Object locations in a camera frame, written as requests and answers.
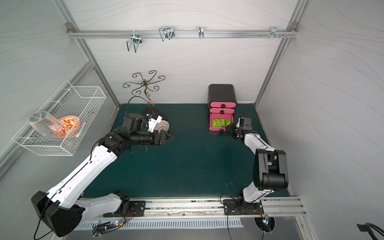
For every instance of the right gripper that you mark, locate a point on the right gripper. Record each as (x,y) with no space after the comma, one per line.
(232,130)

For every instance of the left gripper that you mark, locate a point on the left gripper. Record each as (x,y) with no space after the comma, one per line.
(159,138)

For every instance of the green cookie packet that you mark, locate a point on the green cookie packet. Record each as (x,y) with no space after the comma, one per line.
(216,123)
(225,122)

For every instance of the pink drawer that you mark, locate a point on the pink drawer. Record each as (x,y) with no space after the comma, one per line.
(221,111)
(219,116)
(223,105)

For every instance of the pink bottom drawer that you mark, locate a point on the pink bottom drawer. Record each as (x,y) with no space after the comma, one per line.
(219,116)

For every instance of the pink top drawer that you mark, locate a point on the pink top drawer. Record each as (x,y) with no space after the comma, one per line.
(223,105)

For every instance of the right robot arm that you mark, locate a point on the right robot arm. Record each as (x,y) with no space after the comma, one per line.
(270,171)

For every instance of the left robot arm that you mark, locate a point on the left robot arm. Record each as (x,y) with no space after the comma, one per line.
(61,209)

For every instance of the black pink drawer cabinet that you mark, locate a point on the black pink drawer cabinet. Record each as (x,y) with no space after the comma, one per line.
(221,93)

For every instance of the white woven basket bowl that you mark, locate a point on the white woven basket bowl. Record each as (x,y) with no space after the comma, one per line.
(163,126)

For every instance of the metal scroll jewelry stand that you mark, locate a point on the metal scroll jewelry stand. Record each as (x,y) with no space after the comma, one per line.
(143,90)

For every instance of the orange patterned bowl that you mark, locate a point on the orange patterned bowl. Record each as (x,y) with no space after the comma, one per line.
(70,127)

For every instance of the round floor port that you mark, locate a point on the round floor port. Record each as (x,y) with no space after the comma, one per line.
(266,224)

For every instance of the small metal hook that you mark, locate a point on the small metal hook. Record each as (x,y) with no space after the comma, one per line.
(201,32)

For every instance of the metal hook clamp left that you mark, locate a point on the metal hook clamp left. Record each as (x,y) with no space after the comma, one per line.
(134,42)

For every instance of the metal hook clamp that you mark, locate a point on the metal hook clamp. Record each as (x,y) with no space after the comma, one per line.
(134,42)
(166,33)

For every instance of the metal hook clamp middle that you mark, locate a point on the metal hook clamp middle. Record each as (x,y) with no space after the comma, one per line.
(166,33)

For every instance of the white vent grille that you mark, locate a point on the white vent grille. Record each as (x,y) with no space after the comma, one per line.
(194,223)

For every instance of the clear glass cup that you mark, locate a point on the clear glass cup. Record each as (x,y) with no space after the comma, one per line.
(45,124)

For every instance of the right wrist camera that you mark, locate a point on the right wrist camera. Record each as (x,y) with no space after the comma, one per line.
(240,122)

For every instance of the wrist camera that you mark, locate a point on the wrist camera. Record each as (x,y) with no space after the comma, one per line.
(240,122)
(153,120)

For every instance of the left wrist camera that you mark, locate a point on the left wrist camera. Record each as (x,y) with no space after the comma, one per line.
(153,120)

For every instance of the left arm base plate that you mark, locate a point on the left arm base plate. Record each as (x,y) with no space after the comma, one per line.
(128,209)

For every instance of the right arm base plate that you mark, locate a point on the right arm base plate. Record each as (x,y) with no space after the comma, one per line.
(238,208)

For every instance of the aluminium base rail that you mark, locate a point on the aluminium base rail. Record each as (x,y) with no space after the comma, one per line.
(188,208)

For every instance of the white wire wall basket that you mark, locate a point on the white wire wall basket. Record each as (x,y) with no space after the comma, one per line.
(68,100)

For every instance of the metal bracket right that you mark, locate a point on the metal bracket right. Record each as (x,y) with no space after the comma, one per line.
(274,33)

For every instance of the horizontal aluminium rail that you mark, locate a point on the horizontal aluminium rail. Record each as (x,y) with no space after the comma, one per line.
(179,34)

